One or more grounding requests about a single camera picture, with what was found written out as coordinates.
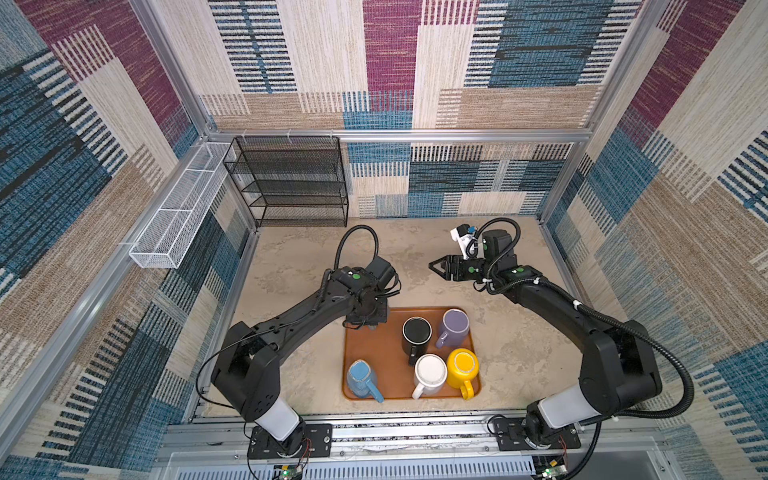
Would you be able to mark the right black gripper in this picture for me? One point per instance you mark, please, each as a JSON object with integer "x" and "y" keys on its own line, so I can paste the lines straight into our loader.
{"x": 447, "y": 262}

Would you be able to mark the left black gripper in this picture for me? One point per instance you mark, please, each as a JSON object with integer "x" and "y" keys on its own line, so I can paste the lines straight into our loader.
{"x": 381, "y": 315}

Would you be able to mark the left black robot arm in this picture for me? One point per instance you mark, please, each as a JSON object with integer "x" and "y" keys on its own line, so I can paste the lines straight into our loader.
{"x": 246, "y": 370}

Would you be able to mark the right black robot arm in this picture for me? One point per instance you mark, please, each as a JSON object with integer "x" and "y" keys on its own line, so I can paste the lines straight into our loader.
{"x": 618, "y": 369}

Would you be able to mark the black mug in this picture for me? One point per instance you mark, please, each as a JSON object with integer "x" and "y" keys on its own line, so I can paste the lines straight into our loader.
{"x": 415, "y": 339}

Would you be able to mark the purple mug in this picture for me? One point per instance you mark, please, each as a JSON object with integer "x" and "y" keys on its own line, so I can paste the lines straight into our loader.
{"x": 453, "y": 328}

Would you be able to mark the blue mug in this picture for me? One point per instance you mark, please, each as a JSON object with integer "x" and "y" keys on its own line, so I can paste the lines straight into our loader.
{"x": 362, "y": 381}

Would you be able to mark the white mug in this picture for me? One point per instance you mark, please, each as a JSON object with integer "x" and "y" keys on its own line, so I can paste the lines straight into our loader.
{"x": 430, "y": 375}

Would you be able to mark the yellow mug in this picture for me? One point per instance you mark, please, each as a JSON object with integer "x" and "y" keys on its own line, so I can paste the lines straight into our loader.
{"x": 462, "y": 369}

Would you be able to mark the brown plastic tray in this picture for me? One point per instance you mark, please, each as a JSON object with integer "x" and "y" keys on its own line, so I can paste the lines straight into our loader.
{"x": 382, "y": 349}

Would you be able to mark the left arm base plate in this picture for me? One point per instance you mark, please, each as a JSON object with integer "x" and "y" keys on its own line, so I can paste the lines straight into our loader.
{"x": 306, "y": 441}

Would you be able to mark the black wire shelf rack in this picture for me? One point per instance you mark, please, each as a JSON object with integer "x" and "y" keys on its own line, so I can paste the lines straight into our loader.
{"x": 290, "y": 181}

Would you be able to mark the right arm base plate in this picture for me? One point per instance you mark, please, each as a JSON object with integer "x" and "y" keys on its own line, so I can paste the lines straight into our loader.
{"x": 512, "y": 434}

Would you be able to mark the white wire mesh basket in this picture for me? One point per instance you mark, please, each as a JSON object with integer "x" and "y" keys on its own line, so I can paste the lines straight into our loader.
{"x": 165, "y": 241}

